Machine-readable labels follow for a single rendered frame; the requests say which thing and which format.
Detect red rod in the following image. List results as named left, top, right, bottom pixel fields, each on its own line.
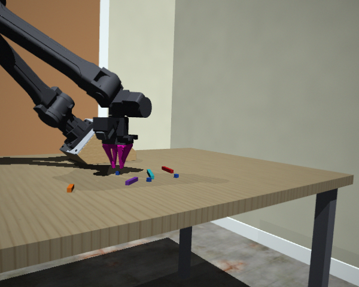
left=162, top=166, right=174, bottom=173

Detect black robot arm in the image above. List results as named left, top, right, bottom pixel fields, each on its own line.
left=0, top=0, right=152, bottom=149

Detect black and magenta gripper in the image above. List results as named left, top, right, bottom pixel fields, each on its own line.
left=102, top=135, right=138, bottom=169

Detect turquoise rod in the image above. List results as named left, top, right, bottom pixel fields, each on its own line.
left=147, top=169, right=154, bottom=179

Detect purple rod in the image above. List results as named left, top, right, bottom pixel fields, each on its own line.
left=125, top=177, right=138, bottom=185

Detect orange rod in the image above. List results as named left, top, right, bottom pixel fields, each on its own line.
left=67, top=184, right=74, bottom=193

